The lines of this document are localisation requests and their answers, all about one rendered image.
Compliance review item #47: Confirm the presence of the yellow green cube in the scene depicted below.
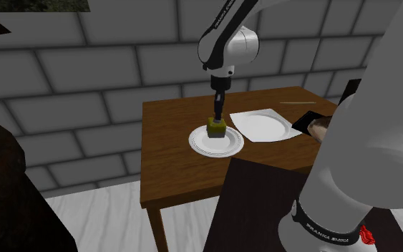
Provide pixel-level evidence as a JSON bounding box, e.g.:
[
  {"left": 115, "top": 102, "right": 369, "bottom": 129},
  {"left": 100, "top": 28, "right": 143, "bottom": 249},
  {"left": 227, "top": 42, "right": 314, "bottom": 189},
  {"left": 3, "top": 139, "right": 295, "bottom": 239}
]
[{"left": 206, "top": 117, "right": 228, "bottom": 139}]

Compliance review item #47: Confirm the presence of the square white plate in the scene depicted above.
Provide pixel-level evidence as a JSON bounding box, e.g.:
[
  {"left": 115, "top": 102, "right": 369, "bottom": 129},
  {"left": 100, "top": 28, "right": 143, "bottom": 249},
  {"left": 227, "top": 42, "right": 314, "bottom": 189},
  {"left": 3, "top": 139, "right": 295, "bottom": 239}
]
[{"left": 229, "top": 108, "right": 304, "bottom": 144}]

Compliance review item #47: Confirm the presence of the round white plate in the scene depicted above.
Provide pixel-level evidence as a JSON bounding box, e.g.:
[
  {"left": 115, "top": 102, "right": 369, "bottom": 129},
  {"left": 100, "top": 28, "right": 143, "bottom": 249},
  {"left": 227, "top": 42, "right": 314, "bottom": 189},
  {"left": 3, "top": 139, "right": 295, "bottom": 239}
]
[{"left": 188, "top": 124, "right": 246, "bottom": 159}]

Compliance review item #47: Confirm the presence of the brown wooden table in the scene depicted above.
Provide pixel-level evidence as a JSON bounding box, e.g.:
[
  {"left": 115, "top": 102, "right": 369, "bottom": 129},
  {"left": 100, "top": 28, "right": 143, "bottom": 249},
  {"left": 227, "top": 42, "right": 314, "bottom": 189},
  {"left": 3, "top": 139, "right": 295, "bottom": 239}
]
[{"left": 140, "top": 85, "right": 339, "bottom": 252}]

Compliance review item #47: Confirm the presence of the black and tan flat object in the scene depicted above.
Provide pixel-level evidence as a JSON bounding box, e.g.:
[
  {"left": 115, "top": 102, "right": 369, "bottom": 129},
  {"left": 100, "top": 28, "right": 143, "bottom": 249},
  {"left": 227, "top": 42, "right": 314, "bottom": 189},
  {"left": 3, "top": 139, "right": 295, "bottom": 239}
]
[{"left": 291, "top": 110, "right": 335, "bottom": 145}]

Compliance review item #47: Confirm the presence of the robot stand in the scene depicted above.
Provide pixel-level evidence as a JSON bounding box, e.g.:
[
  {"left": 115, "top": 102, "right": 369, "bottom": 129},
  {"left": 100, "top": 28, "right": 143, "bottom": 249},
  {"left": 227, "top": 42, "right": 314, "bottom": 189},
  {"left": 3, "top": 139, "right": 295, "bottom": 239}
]
[{"left": 202, "top": 157, "right": 403, "bottom": 252}]

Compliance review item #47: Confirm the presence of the window with dark foliage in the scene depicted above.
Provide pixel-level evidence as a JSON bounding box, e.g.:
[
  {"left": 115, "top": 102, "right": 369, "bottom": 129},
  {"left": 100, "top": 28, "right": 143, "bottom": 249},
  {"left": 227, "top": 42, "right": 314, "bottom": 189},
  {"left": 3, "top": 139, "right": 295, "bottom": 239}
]
[{"left": 0, "top": 0, "right": 92, "bottom": 14}]

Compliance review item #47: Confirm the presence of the dark brown furniture piece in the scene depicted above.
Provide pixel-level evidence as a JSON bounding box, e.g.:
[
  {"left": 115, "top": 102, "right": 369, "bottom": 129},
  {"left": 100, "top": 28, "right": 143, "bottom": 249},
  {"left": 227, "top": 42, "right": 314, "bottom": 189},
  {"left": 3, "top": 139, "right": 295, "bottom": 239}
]
[{"left": 0, "top": 120, "right": 79, "bottom": 252}]

